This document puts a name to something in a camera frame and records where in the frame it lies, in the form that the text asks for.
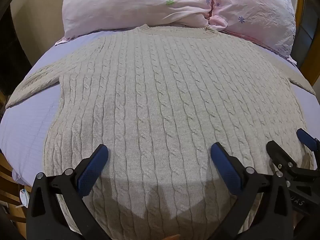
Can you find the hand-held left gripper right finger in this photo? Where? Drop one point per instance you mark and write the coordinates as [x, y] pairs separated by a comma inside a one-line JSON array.
[[226, 171]]

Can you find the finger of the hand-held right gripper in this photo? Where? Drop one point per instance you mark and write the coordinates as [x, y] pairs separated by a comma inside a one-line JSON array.
[[308, 138], [276, 152]]

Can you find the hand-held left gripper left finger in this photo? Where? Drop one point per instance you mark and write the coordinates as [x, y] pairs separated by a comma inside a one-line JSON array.
[[91, 171]]

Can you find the small white plastic object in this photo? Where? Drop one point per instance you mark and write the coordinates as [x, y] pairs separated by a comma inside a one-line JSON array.
[[24, 198]]

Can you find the lavender bed sheet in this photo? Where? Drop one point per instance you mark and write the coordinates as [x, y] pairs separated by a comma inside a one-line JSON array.
[[27, 130]]

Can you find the wooden chair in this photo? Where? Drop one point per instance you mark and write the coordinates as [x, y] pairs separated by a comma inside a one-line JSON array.
[[10, 180]]

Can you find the pink floral pillow with tree print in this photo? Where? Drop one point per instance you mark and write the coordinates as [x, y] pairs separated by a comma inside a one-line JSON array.
[[130, 7]]

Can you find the wooden bed frame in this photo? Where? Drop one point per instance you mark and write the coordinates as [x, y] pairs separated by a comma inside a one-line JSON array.
[[310, 55]]

